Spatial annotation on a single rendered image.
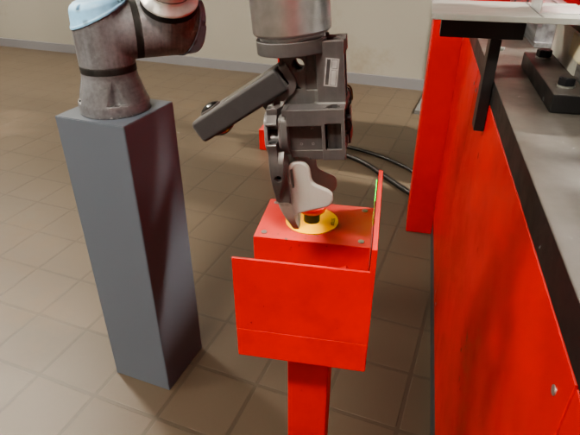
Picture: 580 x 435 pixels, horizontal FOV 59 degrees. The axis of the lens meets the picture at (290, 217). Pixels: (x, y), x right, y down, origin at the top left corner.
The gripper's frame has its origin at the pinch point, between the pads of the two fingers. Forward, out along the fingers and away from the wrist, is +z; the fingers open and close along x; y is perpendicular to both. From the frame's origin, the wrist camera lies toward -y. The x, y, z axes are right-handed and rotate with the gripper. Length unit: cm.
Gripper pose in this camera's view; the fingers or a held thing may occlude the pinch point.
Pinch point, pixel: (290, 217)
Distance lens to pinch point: 58.9
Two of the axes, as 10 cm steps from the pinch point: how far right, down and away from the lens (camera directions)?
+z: 0.9, 8.7, 4.8
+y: 9.8, 0.2, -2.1
